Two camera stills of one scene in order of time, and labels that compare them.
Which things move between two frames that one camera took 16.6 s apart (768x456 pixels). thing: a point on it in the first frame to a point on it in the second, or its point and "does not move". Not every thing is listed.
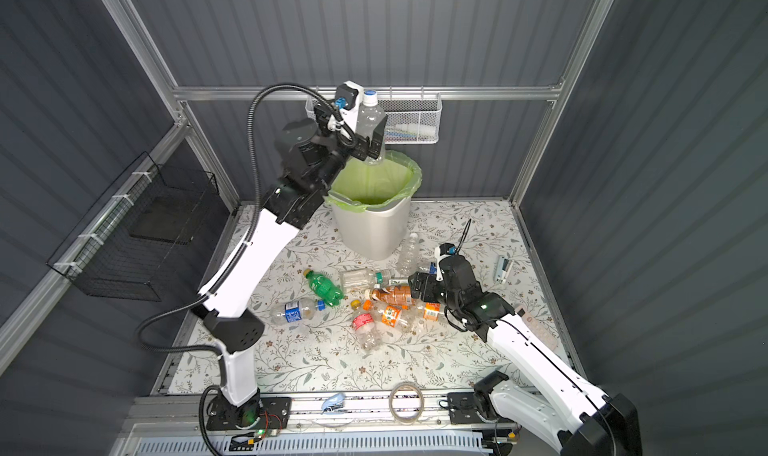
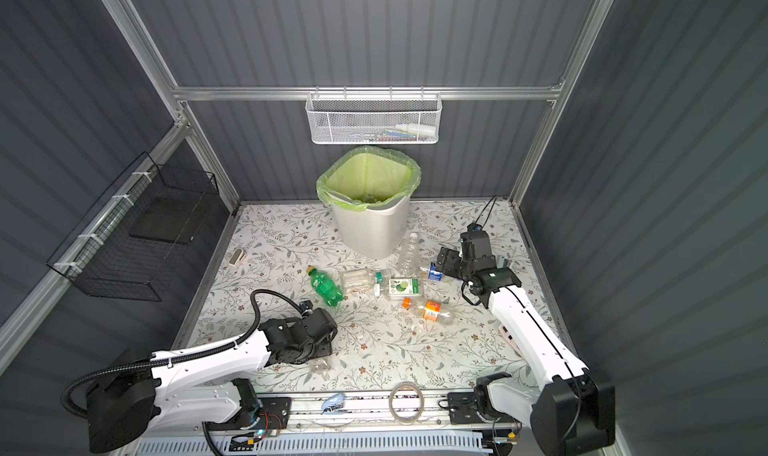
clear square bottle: x=358 y=281 does not move
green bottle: x=324 y=288 does not move
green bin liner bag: x=360 y=186 does not move
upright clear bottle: x=410 y=262 does not move
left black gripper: x=354 y=149 to x=326 y=349
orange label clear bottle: x=392 y=316 to x=431 y=310
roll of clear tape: x=420 y=408 does not move
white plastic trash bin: x=375 y=233 does not move
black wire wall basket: x=131 y=244 does not move
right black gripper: x=430 y=279 to x=447 y=260
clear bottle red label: x=367 y=331 to x=320 y=366
